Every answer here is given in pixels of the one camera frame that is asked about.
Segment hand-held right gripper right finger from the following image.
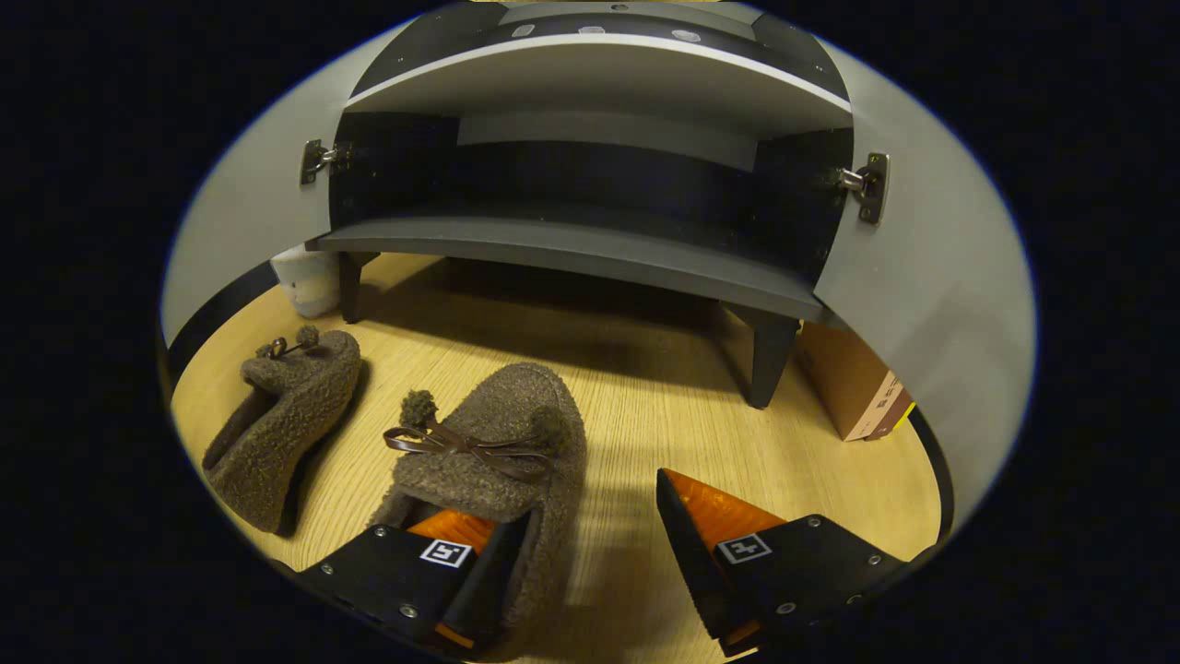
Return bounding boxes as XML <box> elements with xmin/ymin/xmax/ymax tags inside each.
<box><xmin>656</xmin><ymin>468</ymin><xmax>910</xmax><ymax>658</ymax></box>

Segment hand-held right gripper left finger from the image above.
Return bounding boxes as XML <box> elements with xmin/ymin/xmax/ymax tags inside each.
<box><xmin>295</xmin><ymin>509</ymin><xmax>534</xmax><ymax>652</ymax></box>

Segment brown fuzzy shoe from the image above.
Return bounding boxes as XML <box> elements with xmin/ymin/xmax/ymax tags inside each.
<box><xmin>203</xmin><ymin>325</ymin><xmax>362</xmax><ymax>536</ymax></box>
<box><xmin>369</xmin><ymin>362</ymin><xmax>588</xmax><ymax>660</ymax></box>

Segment white cabinet door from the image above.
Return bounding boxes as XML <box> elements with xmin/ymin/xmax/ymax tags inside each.
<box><xmin>161</xmin><ymin>18</ymin><xmax>416</xmax><ymax>347</ymax></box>
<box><xmin>811</xmin><ymin>37</ymin><xmax>1038</xmax><ymax>536</ymax></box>

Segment white shoe cabinet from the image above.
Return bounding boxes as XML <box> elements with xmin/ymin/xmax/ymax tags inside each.
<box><xmin>161</xmin><ymin>0</ymin><xmax>1038</xmax><ymax>536</ymax></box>

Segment metal door hinge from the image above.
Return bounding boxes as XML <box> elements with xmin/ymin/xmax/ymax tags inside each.
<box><xmin>300</xmin><ymin>138</ymin><xmax>356</xmax><ymax>185</ymax></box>
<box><xmin>825</xmin><ymin>152</ymin><xmax>891</xmax><ymax>227</ymax></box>

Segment brown cardboard box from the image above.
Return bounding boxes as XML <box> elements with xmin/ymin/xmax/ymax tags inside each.
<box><xmin>795</xmin><ymin>318</ymin><xmax>916</xmax><ymax>443</ymax></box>

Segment white cloth bundle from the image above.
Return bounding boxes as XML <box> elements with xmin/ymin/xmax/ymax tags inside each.
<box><xmin>270</xmin><ymin>244</ymin><xmax>344</xmax><ymax>319</ymax></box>

